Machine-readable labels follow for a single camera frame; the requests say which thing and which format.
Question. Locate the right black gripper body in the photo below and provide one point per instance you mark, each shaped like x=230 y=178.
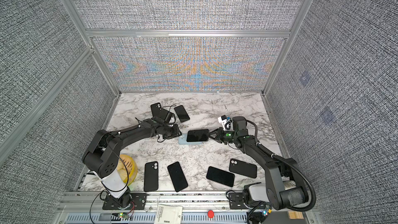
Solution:
x=225 y=137

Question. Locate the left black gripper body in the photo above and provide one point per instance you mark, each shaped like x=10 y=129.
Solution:
x=171 y=131

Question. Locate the black phone screen up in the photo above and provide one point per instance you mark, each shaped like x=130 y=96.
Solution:
x=201 y=135

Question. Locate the light blue phone case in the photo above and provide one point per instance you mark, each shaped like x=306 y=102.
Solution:
x=182 y=140

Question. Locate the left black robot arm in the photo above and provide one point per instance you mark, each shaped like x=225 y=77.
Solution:
x=103 y=153

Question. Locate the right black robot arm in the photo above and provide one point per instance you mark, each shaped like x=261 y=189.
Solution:
x=286 y=186

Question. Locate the black phone far centre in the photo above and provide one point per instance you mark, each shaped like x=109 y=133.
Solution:
x=181 y=113

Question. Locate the black phone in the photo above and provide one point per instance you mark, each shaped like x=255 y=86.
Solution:
x=220 y=176
x=177 y=176
x=181 y=113

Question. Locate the black case far left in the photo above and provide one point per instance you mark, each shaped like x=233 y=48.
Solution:
x=157 y=111

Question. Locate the black case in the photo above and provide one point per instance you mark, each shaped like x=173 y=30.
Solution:
x=151 y=176
x=243 y=168
x=157 y=111

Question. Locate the black case near right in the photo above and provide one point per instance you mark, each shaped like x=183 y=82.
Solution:
x=243 y=168

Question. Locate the black phone near right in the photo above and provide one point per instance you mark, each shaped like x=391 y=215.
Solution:
x=220 y=176

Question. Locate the black phone near centre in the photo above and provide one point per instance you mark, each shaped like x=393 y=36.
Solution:
x=177 y=176

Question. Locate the black case near left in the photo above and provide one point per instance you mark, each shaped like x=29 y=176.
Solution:
x=151 y=176

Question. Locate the yellow tape roll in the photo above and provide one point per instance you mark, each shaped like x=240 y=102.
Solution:
x=127 y=169

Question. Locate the red emergency button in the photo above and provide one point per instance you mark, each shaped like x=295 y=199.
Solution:
x=210 y=214

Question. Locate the white paper label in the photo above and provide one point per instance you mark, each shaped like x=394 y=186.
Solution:
x=168 y=214

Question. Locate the wooden block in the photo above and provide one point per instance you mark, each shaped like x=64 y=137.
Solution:
x=295 y=215

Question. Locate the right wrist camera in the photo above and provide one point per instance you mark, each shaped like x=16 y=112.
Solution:
x=226 y=122

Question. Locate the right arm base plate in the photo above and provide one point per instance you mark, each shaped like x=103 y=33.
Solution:
x=236 y=200

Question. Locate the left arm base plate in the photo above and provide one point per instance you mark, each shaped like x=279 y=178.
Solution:
x=126 y=202

